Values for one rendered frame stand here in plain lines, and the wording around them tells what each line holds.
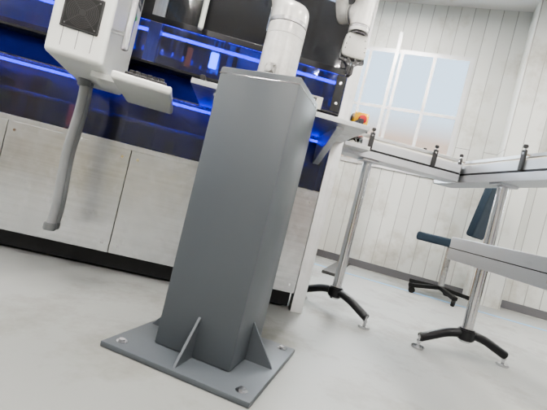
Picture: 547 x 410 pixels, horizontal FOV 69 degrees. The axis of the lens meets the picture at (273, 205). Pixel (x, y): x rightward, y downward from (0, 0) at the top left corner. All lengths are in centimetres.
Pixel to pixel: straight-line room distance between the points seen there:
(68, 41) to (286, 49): 70
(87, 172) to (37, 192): 24
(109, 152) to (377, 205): 328
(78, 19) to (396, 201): 376
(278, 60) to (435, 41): 392
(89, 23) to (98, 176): 74
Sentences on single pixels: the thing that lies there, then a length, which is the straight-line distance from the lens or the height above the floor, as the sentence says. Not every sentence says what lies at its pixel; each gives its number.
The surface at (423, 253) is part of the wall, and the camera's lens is 462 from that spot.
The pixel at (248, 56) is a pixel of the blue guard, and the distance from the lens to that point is 200.
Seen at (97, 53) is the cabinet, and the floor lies 84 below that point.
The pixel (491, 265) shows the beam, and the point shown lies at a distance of 202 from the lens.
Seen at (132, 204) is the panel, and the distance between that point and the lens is 195.
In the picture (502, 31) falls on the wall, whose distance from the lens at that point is 519.
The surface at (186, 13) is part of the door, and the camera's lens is 208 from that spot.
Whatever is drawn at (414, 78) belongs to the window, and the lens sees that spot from 489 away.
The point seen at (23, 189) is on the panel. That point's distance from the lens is 211.
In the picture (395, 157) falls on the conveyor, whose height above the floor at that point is 88.
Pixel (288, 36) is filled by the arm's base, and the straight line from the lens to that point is 128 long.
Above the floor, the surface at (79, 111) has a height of 67.
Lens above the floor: 51
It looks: 1 degrees down
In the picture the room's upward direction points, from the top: 14 degrees clockwise
